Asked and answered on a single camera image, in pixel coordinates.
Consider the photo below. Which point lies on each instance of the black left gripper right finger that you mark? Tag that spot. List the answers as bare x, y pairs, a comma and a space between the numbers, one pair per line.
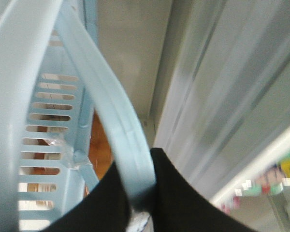
180, 208

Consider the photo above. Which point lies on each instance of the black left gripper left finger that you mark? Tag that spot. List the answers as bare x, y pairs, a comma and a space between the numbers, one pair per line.
105, 209

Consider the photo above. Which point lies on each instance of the light blue plastic basket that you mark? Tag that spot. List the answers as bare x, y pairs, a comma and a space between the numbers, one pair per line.
52, 79

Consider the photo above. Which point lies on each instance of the white shelf unit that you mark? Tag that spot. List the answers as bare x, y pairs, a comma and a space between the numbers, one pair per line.
210, 81

